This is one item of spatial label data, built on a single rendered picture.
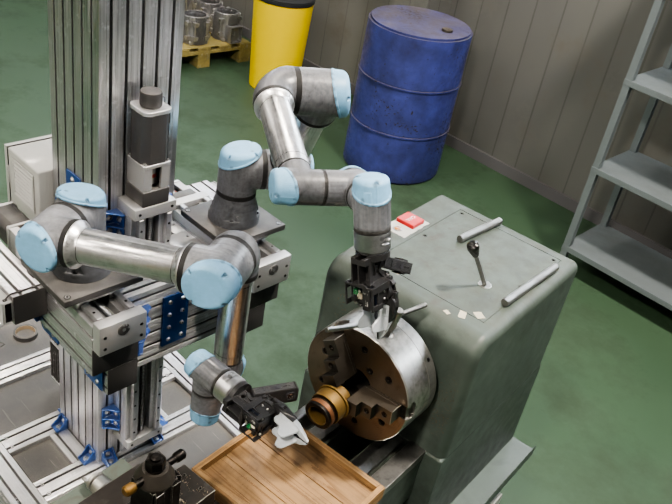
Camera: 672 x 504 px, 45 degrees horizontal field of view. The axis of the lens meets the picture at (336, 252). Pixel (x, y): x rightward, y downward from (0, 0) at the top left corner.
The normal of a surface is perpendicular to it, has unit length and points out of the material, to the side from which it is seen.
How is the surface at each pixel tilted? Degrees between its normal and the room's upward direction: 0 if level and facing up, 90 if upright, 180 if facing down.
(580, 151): 90
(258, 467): 0
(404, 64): 90
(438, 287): 0
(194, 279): 89
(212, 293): 89
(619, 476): 0
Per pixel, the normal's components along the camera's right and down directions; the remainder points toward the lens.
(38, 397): 0.16, -0.83
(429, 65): 0.21, 0.56
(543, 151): -0.70, 0.29
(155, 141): 0.69, 0.48
